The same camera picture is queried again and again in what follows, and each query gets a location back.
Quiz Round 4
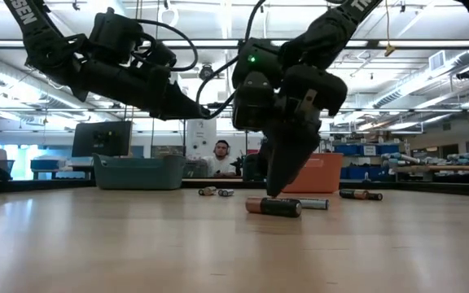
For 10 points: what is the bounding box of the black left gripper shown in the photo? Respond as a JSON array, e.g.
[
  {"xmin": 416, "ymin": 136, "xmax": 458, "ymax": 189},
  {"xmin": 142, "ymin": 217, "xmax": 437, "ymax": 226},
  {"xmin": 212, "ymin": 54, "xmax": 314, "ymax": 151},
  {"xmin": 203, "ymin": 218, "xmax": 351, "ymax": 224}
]
[{"xmin": 75, "ymin": 42, "xmax": 212, "ymax": 122}]

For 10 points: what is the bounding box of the blue storage bin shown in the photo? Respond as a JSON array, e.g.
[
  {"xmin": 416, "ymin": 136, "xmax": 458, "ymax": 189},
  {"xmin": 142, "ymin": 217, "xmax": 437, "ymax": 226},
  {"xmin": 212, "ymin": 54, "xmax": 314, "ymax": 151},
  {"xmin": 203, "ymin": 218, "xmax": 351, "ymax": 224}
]
[
  {"xmin": 376, "ymin": 144, "xmax": 401, "ymax": 156},
  {"xmin": 334, "ymin": 144, "xmax": 362, "ymax": 157},
  {"xmin": 340, "ymin": 165, "xmax": 394, "ymax": 181}
]

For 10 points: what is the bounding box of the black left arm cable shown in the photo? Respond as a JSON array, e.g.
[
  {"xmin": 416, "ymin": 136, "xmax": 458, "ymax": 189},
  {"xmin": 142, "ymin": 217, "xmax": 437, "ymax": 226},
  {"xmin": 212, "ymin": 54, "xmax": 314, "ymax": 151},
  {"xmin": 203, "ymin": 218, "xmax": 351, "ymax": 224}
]
[{"xmin": 134, "ymin": 18, "xmax": 200, "ymax": 73}]

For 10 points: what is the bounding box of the black aluminium table frame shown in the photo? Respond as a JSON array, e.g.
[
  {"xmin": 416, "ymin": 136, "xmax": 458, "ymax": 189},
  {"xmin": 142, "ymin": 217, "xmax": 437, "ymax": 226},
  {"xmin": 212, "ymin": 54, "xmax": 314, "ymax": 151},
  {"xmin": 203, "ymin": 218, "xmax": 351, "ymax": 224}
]
[{"xmin": 0, "ymin": 177, "xmax": 469, "ymax": 199}]

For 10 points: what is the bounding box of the black rounded bin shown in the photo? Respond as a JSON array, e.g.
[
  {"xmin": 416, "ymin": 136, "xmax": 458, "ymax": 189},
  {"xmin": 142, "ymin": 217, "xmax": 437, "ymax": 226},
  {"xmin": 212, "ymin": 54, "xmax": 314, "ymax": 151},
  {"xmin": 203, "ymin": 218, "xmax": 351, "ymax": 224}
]
[{"xmin": 242, "ymin": 153, "xmax": 266, "ymax": 182}]

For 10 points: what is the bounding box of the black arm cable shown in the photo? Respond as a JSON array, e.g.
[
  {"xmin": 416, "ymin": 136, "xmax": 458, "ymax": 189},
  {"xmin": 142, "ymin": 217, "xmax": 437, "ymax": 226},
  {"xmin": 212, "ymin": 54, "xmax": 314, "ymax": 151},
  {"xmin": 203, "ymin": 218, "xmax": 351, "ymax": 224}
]
[
  {"xmin": 134, "ymin": 18, "xmax": 200, "ymax": 73},
  {"xmin": 195, "ymin": 0, "xmax": 268, "ymax": 120}
]

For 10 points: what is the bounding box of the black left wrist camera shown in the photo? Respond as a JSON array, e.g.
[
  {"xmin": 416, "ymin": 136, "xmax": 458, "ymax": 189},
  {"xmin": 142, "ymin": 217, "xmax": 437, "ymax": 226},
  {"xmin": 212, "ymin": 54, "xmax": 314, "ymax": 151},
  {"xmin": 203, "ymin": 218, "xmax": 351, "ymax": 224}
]
[{"xmin": 89, "ymin": 7, "xmax": 145, "ymax": 65}]

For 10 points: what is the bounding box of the orange plastic bin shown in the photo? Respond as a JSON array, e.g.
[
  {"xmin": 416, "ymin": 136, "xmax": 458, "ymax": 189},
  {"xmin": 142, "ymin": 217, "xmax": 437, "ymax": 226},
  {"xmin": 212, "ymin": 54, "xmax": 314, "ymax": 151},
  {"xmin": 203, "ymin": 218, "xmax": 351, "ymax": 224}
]
[{"xmin": 282, "ymin": 152, "xmax": 344, "ymax": 195}]

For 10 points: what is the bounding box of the person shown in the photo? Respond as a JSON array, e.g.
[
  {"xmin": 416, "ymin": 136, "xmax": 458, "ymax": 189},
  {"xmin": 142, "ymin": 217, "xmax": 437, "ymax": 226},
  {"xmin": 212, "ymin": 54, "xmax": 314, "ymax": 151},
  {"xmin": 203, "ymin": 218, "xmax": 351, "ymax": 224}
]
[{"xmin": 201, "ymin": 139, "xmax": 239, "ymax": 179}]

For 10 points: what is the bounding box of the teal plastic bin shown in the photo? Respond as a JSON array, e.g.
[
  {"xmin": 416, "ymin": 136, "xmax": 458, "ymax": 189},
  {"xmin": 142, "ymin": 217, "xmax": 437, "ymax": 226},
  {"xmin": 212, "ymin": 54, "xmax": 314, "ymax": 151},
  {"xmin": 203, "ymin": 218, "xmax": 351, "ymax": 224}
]
[{"xmin": 92, "ymin": 153, "xmax": 187, "ymax": 191}]

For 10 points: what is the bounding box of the wooden workbench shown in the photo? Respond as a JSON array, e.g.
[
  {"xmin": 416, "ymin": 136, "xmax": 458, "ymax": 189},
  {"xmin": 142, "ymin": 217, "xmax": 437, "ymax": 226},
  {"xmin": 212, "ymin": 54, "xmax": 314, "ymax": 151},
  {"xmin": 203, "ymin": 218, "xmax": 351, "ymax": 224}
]
[{"xmin": 395, "ymin": 164, "xmax": 469, "ymax": 174}]

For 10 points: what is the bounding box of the black overhead camera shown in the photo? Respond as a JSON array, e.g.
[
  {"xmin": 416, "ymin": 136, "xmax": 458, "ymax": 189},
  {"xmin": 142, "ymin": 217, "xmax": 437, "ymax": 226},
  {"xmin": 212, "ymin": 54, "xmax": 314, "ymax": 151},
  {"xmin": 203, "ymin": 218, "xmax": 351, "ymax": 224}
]
[{"xmin": 199, "ymin": 63, "xmax": 216, "ymax": 81}]

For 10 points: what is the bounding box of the yellow hanging cord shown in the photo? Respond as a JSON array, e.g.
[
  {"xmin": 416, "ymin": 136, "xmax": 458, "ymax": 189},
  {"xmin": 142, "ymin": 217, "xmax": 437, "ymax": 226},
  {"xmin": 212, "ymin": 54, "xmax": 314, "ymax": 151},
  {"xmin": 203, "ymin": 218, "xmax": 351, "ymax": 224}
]
[{"xmin": 384, "ymin": 0, "xmax": 397, "ymax": 58}]

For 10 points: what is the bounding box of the blue plastic tub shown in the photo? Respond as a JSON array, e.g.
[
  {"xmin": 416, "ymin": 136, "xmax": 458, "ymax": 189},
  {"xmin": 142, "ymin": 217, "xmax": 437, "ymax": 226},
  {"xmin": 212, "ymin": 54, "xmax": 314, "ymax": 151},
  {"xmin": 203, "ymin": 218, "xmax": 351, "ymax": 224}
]
[{"xmin": 29, "ymin": 158, "xmax": 61, "ymax": 171}]

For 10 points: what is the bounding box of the black computer monitor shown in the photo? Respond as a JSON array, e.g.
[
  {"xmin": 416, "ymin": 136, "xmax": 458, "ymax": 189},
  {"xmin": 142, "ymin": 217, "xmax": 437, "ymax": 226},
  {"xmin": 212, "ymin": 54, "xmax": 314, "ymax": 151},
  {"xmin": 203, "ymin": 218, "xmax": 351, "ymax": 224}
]
[{"xmin": 71, "ymin": 120, "xmax": 133, "ymax": 159}]

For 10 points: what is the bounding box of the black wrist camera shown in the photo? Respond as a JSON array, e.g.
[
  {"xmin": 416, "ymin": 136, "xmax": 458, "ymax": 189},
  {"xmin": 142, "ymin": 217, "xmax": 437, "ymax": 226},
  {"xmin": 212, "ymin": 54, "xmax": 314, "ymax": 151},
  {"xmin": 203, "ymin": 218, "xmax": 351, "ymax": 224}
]
[
  {"xmin": 89, "ymin": 7, "xmax": 145, "ymax": 65},
  {"xmin": 231, "ymin": 71, "xmax": 277, "ymax": 132}
]

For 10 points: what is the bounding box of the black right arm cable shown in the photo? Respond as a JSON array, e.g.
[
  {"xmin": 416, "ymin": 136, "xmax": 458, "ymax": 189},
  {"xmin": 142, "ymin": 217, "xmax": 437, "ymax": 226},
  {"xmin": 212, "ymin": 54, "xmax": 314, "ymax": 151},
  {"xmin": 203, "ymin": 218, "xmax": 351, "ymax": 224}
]
[{"xmin": 195, "ymin": 0, "xmax": 268, "ymax": 120}]

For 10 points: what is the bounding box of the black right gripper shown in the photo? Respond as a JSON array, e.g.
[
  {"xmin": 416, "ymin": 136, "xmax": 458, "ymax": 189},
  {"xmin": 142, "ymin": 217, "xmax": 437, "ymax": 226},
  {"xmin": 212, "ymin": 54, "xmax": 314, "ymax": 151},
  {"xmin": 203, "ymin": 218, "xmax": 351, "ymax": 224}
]
[{"xmin": 264, "ymin": 64, "xmax": 348, "ymax": 199}]

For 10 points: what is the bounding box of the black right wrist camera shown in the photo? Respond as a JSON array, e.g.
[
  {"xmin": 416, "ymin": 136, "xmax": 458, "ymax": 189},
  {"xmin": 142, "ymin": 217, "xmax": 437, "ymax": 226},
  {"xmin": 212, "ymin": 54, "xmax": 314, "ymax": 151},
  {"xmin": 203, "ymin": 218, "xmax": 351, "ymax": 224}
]
[{"xmin": 231, "ymin": 71, "xmax": 277, "ymax": 132}]

